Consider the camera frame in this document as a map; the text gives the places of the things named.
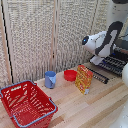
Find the blue cup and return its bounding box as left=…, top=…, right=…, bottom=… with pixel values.
left=44, top=70, right=58, bottom=90

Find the wicker folding screen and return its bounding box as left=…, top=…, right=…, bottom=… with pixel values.
left=0, top=0, right=112, bottom=88

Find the orange yellow food box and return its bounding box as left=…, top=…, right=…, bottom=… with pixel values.
left=74, top=64, right=94, bottom=96

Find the red bowl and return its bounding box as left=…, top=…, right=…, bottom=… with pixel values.
left=63, top=69, right=78, bottom=83

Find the long black tray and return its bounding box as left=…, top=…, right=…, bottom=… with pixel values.
left=86, top=67, right=111, bottom=85

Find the black wire rack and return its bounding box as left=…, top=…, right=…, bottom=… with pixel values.
left=99, top=53, right=128, bottom=77

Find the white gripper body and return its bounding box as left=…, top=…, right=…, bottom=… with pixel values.
left=109, top=102, right=128, bottom=128

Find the red plastic shopping basket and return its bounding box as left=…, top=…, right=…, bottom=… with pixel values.
left=0, top=79, right=59, bottom=128

